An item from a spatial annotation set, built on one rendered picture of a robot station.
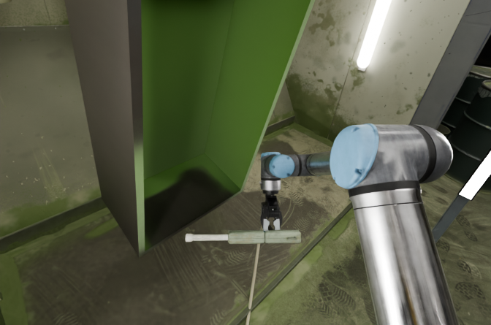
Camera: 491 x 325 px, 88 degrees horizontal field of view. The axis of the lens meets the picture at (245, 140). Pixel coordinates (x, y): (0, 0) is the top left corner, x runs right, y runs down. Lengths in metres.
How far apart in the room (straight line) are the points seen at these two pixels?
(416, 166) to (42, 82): 1.91
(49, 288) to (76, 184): 0.57
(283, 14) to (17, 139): 1.58
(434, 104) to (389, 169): 2.03
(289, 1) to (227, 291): 1.39
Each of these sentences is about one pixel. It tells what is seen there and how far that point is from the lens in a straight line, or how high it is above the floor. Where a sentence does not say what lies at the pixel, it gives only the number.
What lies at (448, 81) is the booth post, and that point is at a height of 0.96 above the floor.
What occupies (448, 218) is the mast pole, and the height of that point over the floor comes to 0.44.
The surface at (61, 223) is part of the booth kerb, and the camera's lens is 1.99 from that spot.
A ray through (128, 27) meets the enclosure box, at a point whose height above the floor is 1.36.
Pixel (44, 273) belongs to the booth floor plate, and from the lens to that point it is 1.86.
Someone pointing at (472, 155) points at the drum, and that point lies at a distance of 3.09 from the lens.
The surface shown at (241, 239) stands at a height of 0.54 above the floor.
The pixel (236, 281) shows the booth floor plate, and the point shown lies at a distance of 1.61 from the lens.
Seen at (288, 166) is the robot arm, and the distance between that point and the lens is 1.01.
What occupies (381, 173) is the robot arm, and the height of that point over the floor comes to 1.21.
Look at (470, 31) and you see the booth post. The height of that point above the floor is 1.30.
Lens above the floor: 1.45
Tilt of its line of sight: 32 degrees down
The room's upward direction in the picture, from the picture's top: 6 degrees clockwise
